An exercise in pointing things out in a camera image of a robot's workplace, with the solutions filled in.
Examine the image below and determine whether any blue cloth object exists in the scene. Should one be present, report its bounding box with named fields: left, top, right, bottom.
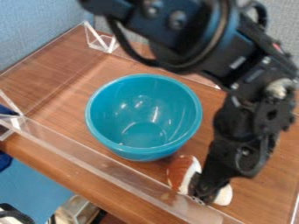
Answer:
left=0, top=104, right=19, bottom=172

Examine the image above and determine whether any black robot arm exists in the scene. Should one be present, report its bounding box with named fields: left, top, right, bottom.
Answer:
left=77, top=0, right=299, bottom=204

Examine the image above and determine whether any clear box under table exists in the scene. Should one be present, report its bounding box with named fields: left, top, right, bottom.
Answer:
left=47, top=195, right=99, bottom=224

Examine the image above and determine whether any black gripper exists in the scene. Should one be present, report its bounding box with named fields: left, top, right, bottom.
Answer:
left=187, top=128, right=282, bottom=206

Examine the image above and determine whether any clear acrylic corner bracket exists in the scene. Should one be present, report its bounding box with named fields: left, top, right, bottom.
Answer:
left=83, top=21, right=120, bottom=54

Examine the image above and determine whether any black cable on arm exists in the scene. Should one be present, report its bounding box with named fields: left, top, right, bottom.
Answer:
left=232, top=136, right=280, bottom=179

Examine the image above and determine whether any clear acrylic back barrier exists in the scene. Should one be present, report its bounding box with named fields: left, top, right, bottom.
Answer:
left=83, top=19, right=299, bottom=116

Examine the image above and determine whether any clear acrylic barrier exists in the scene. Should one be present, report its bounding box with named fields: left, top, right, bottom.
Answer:
left=0, top=117, right=243, bottom=224
left=83, top=19, right=299, bottom=116

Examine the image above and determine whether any clear acrylic front barrier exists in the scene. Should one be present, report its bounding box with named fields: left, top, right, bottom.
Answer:
left=0, top=117, right=243, bottom=224

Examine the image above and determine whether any clear acrylic left bracket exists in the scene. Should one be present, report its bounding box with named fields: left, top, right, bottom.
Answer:
left=0, top=89, right=24, bottom=141

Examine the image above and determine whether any black object bottom left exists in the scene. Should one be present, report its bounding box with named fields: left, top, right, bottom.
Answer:
left=0, top=203, right=35, bottom=224

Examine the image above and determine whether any blue ceramic bowl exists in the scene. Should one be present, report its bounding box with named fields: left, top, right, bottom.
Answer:
left=85, top=73, right=203, bottom=162

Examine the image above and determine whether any brown and white toy mushroom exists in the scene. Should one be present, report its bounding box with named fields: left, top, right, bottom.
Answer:
left=165, top=155, right=233, bottom=207

